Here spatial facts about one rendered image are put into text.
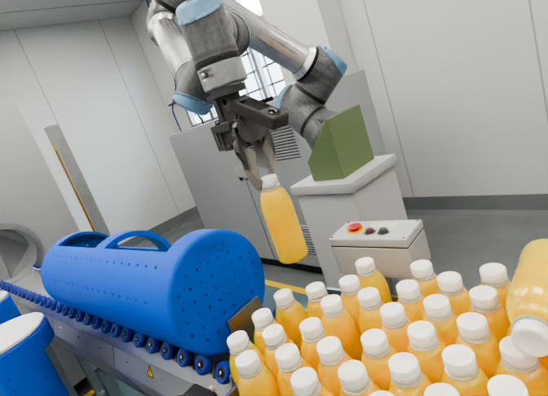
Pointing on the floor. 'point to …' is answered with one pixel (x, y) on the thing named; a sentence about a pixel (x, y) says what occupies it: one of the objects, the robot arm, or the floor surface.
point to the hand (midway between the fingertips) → (267, 180)
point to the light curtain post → (76, 178)
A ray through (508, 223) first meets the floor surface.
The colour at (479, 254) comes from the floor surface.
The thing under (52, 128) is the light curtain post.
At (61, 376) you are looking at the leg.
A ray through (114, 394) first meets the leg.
